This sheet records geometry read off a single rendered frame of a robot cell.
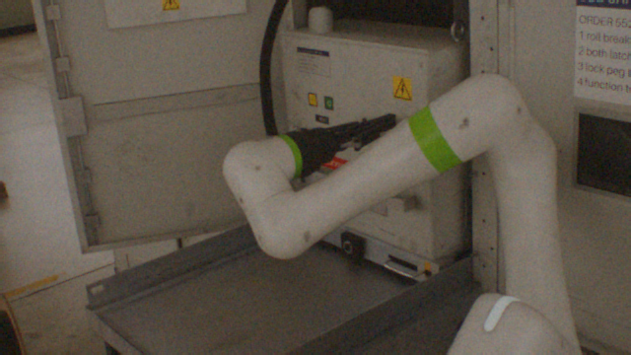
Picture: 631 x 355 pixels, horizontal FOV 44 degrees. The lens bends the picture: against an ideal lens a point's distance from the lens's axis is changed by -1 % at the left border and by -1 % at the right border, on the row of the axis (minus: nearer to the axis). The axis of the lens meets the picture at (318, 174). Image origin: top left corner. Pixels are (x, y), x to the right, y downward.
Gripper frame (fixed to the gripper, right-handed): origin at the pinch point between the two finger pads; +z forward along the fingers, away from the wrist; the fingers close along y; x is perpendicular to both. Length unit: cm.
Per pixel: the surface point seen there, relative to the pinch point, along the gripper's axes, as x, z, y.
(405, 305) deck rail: -35.0, -9.6, 13.8
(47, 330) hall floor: -122, -21, -195
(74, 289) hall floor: -122, 4, -223
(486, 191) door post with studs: -15.1, 12.1, 18.3
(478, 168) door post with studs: -10.4, 12.6, 15.9
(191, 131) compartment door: -10, -11, -62
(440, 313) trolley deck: -38.8, -2.4, 17.1
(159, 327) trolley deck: -38, -48, -24
